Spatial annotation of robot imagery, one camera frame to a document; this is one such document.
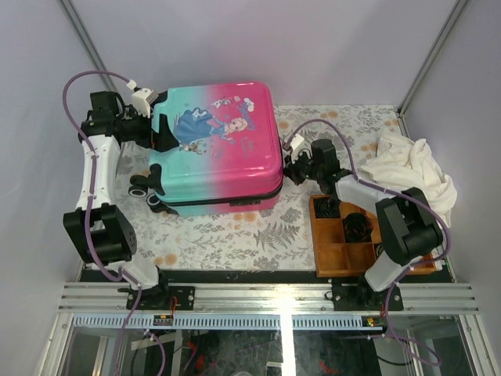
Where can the floral patterned table mat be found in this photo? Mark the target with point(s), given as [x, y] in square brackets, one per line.
[271, 239]

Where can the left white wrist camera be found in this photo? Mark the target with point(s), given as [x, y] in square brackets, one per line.
[142, 99]

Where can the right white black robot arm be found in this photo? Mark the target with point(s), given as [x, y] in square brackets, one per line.
[409, 230]

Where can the rolled dark belt bottom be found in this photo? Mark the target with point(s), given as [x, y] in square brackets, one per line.
[378, 250]

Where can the aluminium rail frame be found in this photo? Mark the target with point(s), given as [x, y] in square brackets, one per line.
[240, 306]

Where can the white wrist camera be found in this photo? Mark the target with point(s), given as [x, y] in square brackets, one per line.
[294, 146]
[142, 99]

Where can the white crumpled garment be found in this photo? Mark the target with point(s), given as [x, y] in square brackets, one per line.
[401, 163]

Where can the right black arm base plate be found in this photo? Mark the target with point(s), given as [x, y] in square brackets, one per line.
[357, 297]

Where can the pink teal suitcase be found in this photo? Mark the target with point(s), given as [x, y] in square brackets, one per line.
[228, 156]

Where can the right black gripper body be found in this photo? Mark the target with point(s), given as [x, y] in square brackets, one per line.
[301, 168]

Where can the rolled black belt top-left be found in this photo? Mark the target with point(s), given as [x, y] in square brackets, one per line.
[327, 208]

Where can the wooden compartment tray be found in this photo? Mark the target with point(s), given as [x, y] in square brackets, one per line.
[334, 257]

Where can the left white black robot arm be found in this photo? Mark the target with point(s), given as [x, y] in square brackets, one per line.
[97, 228]

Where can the rolled black belt centre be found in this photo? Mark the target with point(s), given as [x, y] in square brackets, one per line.
[357, 228]

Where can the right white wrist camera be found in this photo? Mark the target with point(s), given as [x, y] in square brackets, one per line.
[294, 146]

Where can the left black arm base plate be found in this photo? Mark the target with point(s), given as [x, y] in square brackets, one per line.
[162, 297]

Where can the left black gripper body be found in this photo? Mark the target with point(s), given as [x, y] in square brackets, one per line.
[138, 129]

